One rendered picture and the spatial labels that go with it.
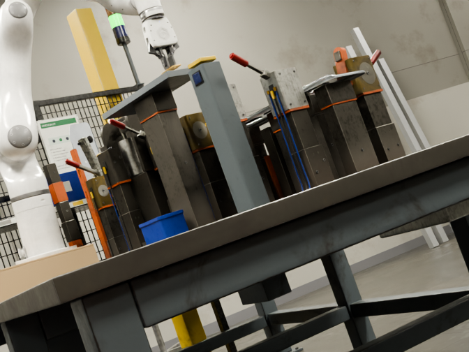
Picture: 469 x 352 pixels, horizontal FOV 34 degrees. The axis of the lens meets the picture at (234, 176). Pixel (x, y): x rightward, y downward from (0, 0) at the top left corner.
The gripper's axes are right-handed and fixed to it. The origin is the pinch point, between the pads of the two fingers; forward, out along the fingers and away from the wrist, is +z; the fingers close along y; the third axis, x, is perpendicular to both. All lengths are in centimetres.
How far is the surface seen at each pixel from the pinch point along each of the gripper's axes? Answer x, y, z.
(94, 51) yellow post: 122, 41, -45
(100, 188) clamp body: 52, -14, 29
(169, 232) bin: -22, -34, 54
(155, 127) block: -17.6, -24.0, 23.3
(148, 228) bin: -15, -36, 51
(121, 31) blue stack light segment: 120, 59, -52
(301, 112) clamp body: -52, 2, 35
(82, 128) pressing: 85, 3, -1
